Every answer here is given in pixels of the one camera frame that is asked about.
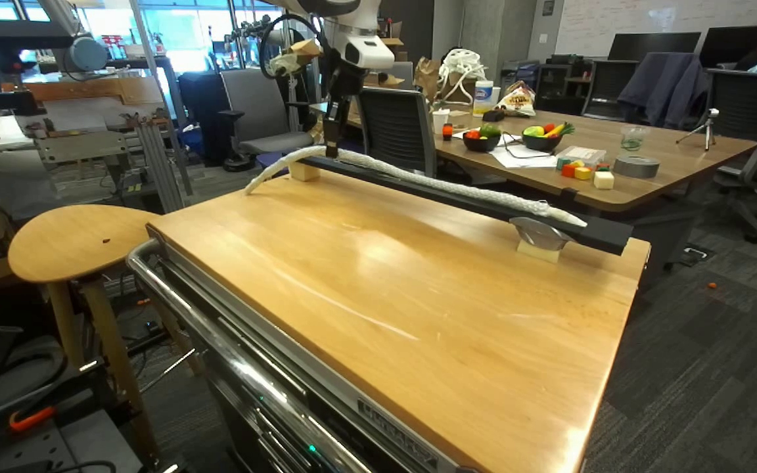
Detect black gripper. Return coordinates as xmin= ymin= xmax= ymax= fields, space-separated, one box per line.
xmin=318 ymin=46 xmax=370 ymax=159

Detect white rope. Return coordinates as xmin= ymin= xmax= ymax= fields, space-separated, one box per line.
xmin=243 ymin=142 xmax=591 ymax=232

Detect cream foam block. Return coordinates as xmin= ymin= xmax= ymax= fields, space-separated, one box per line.
xmin=515 ymin=237 xmax=567 ymax=266
xmin=287 ymin=159 xmax=324 ymax=183

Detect grey mesh office chair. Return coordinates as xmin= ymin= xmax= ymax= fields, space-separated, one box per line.
xmin=356 ymin=85 xmax=439 ymax=182

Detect dark blue seat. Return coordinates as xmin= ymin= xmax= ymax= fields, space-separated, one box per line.
xmin=252 ymin=150 xmax=295 ymax=179

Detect light grey office chair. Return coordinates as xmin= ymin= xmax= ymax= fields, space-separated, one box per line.
xmin=218 ymin=65 xmax=315 ymax=163

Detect black office chair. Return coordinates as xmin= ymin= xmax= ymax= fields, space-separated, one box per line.
xmin=174 ymin=69 xmax=234 ymax=171

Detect black bowl with toy fruit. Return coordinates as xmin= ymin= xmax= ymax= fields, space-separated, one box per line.
xmin=517 ymin=120 xmax=577 ymax=155
xmin=460 ymin=124 xmax=502 ymax=155

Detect white labelled bottle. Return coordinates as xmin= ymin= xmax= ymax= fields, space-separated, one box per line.
xmin=470 ymin=75 xmax=500 ymax=117

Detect white paper sheets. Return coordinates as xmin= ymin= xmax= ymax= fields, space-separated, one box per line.
xmin=486 ymin=131 xmax=563 ymax=173

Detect white crumpled bag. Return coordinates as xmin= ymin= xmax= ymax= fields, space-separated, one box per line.
xmin=496 ymin=81 xmax=541 ymax=120

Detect black shelf unit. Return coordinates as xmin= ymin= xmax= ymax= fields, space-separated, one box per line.
xmin=534 ymin=53 xmax=596 ymax=115

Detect white plastic container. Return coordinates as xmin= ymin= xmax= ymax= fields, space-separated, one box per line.
xmin=554 ymin=145 xmax=609 ymax=169

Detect grey cylindrical device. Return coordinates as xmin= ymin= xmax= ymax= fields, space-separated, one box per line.
xmin=65 ymin=31 xmax=113 ymax=75

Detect steel tool cart wooden top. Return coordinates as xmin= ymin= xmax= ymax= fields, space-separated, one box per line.
xmin=124 ymin=165 xmax=654 ymax=473

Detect round wooden stool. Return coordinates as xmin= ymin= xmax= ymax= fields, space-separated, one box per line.
xmin=5 ymin=201 xmax=169 ymax=468

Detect long black grooved bar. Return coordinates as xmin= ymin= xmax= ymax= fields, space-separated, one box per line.
xmin=281 ymin=148 xmax=637 ymax=258

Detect clear plastic cup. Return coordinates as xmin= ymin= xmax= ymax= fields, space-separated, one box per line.
xmin=619 ymin=124 xmax=649 ymax=155

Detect office chair with jacket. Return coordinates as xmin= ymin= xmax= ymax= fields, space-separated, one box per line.
xmin=616 ymin=49 xmax=707 ymax=125

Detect black computer monitor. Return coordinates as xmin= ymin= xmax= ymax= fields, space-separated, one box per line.
xmin=696 ymin=23 xmax=749 ymax=69
xmin=604 ymin=29 xmax=704 ymax=65

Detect wooden office desk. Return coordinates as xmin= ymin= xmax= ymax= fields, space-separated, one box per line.
xmin=433 ymin=106 xmax=757 ymax=272

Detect small silver desk tripod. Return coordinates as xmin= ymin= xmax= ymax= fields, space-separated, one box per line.
xmin=675 ymin=106 xmax=722 ymax=155

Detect dark office chair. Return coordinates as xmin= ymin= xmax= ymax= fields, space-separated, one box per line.
xmin=701 ymin=65 xmax=757 ymax=247

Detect black clamp orange grip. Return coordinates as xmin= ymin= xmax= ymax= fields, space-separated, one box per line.
xmin=5 ymin=402 xmax=57 ymax=435

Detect yellowish taped cable connector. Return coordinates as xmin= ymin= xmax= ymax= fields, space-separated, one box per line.
xmin=264 ymin=37 xmax=327 ymax=85

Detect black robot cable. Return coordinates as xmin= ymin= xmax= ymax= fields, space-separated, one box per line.
xmin=257 ymin=10 xmax=335 ymax=85

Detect white cord bundle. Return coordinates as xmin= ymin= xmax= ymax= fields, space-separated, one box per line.
xmin=433 ymin=44 xmax=492 ymax=106

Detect steel cart handle bar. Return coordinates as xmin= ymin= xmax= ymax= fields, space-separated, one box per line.
xmin=124 ymin=240 xmax=374 ymax=473

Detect aluminium profile frame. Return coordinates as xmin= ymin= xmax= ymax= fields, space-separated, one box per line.
xmin=32 ymin=107 xmax=195 ymax=215

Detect grey duct tape roll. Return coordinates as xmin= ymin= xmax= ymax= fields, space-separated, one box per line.
xmin=609 ymin=152 xmax=665 ymax=182

